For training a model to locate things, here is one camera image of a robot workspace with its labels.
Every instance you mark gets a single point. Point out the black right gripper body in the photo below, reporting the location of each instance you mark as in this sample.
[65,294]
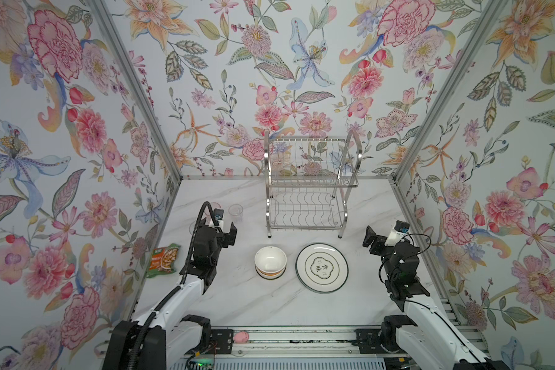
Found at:
[375,240]

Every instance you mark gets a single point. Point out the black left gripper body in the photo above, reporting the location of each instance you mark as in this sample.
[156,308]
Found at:
[223,236]

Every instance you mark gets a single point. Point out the clear drinking glass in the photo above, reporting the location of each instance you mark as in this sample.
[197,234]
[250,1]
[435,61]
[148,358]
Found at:
[236,212]

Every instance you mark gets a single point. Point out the orange white bowl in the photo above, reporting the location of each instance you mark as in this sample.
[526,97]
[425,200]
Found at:
[270,262]

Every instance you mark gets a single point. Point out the white plate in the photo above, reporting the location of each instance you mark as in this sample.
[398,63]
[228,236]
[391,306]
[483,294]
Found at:
[322,268]

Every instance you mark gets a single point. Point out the clear faceted glass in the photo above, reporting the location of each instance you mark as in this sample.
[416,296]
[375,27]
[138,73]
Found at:
[193,227]

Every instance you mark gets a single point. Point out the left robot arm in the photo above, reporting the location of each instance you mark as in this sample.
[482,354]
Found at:
[166,332]

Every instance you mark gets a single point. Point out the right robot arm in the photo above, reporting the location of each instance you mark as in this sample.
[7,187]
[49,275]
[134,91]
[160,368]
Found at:
[421,330]

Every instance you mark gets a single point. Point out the two-tier metal dish rack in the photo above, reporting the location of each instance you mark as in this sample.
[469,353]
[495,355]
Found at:
[308,182]

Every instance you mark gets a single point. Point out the green snack packet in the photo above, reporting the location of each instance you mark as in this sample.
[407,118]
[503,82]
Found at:
[163,261]

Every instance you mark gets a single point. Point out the pink small toy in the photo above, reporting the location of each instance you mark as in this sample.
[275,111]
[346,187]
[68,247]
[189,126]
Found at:
[241,337]

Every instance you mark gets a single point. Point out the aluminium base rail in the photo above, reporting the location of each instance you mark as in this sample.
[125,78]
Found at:
[294,340]

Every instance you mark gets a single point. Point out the aluminium corner frame post left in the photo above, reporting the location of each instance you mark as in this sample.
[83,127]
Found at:
[111,35]

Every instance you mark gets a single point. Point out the aluminium corner frame post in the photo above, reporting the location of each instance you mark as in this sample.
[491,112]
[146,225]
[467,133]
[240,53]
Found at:
[487,20]
[111,35]

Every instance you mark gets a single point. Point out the aluminium corner frame post right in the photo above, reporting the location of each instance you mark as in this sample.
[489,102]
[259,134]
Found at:
[487,20]

